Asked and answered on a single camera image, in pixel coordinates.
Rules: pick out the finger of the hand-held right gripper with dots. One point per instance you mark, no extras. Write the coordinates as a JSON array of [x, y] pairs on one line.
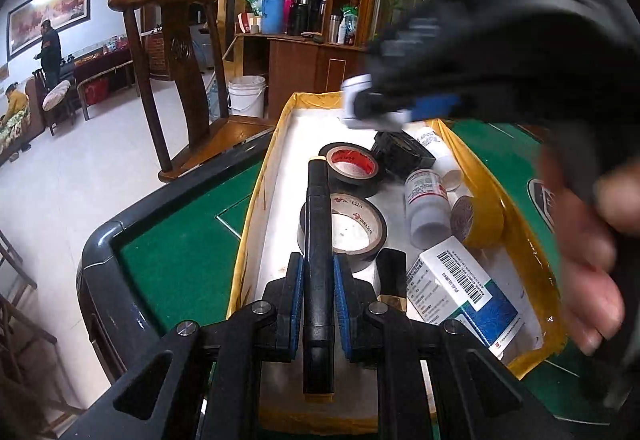
[[435, 108]]

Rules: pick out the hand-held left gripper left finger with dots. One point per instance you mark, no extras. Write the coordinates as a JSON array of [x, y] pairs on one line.
[[295, 300]]

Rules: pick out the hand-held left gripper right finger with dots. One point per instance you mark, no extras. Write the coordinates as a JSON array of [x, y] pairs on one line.
[[344, 305]]

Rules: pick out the plain white medicine bottle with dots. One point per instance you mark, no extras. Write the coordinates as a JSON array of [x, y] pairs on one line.
[[435, 144]]

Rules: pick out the short black rod gold band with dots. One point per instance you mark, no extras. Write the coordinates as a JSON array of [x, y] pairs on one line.
[[391, 270]]

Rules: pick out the black round plastic device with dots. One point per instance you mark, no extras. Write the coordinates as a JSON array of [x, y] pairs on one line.
[[397, 154]]

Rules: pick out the black tape roll white core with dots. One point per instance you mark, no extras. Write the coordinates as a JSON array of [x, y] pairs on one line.
[[376, 250]]

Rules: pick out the white USB charger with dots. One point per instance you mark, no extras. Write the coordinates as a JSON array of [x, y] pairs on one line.
[[355, 94]]

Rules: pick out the black marker pen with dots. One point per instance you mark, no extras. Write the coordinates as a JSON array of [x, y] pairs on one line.
[[320, 220]]

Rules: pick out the black tape roll red core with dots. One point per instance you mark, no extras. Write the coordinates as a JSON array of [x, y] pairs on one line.
[[375, 182]]

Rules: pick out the yellow-rimmed white tray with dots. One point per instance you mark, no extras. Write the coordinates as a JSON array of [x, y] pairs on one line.
[[295, 200]]

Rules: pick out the white medicine bottle red label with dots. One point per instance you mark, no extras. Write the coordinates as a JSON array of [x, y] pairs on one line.
[[425, 215]]

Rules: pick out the white blue medicine box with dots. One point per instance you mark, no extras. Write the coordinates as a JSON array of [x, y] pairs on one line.
[[450, 280]]

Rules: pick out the yellow tape roll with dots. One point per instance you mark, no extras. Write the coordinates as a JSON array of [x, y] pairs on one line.
[[482, 225]]

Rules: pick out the person's right hand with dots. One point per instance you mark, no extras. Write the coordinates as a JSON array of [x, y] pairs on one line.
[[590, 270]]

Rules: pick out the green white packet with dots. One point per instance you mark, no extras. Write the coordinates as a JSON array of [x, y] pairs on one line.
[[348, 14]]

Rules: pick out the steel tumbler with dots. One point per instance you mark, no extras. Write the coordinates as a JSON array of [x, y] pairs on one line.
[[334, 29]]

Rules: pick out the wooden sideboard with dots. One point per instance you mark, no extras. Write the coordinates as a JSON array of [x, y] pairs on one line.
[[300, 64]]

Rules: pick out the mahjong table centre panel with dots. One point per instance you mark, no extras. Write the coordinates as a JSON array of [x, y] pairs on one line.
[[542, 205]]

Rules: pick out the black thermos jug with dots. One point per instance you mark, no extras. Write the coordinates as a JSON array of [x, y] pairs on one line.
[[301, 14]]

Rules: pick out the pink bottle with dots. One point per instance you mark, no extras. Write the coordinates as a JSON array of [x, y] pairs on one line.
[[288, 12]]

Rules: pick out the blue thermos jug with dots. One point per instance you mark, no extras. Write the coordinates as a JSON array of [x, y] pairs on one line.
[[272, 14]]

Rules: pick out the white plastic bucket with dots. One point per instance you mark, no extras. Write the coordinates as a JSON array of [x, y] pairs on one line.
[[247, 97]]

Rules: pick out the dark wooden chair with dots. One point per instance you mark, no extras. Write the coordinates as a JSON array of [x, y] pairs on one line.
[[182, 49]]

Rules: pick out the stacked wooden chairs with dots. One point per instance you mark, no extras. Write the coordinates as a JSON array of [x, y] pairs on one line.
[[20, 320]]

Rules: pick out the red box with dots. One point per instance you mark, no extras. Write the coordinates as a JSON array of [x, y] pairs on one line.
[[97, 92]]

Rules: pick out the dark red covered table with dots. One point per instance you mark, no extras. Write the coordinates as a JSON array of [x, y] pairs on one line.
[[100, 62]]

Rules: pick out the pale seat cushion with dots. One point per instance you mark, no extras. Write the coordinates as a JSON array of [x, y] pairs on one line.
[[56, 94]]

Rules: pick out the floral sofa cover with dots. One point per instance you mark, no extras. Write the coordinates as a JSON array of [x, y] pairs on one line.
[[15, 134]]

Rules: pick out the framed wall painting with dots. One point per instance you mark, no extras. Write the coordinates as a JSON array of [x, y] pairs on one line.
[[50, 7]]

